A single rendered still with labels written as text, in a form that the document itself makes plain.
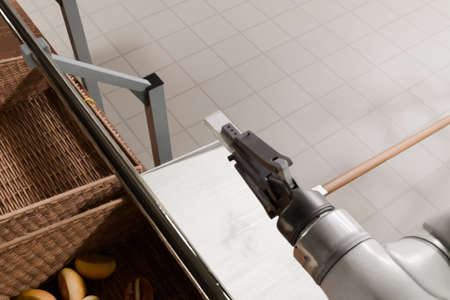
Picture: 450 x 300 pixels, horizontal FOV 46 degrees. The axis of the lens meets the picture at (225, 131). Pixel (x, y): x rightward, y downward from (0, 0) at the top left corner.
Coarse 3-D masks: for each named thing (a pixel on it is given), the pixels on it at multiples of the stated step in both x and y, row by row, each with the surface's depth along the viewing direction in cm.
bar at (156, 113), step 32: (0, 0) 103; (64, 0) 147; (32, 64) 96; (64, 64) 101; (64, 96) 87; (96, 96) 178; (160, 96) 122; (96, 128) 82; (160, 128) 130; (128, 160) 79; (160, 160) 139; (128, 192) 76; (160, 224) 71; (192, 256) 68; (224, 288) 66
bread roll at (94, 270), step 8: (80, 256) 126; (88, 256) 126; (96, 256) 127; (104, 256) 127; (80, 264) 124; (88, 264) 123; (96, 264) 124; (104, 264) 124; (112, 264) 126; (80, 272) 124; (88, 272) 123; (96, 272) 123; (104, 272) 124; (112, 272) 126
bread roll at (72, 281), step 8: (64, 272) 123; (72, 272) 123; (64, 280) 121; (72, 280) 121; (80, 280) 123; (64, 288) 121; (72, 288) 120; (80, 288) 121; (64, 296) 121; (72, 296) 119; (80, 296) 120
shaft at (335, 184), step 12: (444, 120) 191; (420, 132) 180; (432, 132) 183; (396, 144) 170; (408, 144) 172; (384, 156) 161; (360, 168) 152; (372, 168) 157; (336, 180) 145; (348, 180) 147
